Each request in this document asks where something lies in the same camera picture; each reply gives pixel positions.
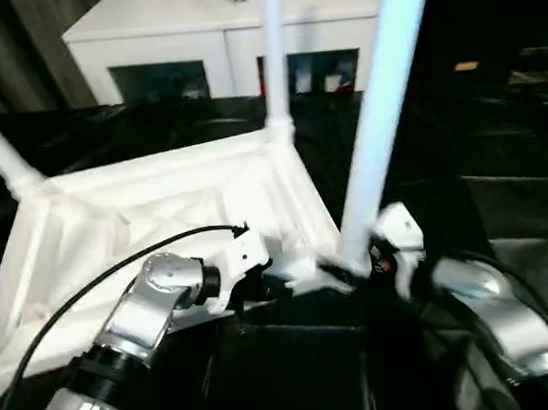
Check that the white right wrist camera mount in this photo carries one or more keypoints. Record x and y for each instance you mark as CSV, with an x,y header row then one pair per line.
x,y
401,228

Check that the white plastic table top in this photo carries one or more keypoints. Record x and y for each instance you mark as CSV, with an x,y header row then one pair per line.
x,y
137,211

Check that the white sideboard cabinet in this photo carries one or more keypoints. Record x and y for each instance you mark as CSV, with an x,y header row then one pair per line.
x,y
156,38

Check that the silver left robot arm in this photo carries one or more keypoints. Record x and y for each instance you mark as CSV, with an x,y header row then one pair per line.
x,y
144,310

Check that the white jar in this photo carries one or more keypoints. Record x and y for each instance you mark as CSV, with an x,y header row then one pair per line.
x,y
302,78

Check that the yellow label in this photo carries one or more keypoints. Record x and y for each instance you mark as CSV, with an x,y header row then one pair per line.
x,y
466,65

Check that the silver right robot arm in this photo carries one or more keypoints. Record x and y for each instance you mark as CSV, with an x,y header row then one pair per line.
x,y
505,310

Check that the white mug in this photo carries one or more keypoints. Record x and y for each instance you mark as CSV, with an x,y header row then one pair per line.
x,y
333,82

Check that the black work mat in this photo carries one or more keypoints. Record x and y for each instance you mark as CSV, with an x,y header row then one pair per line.
x,y
464,152

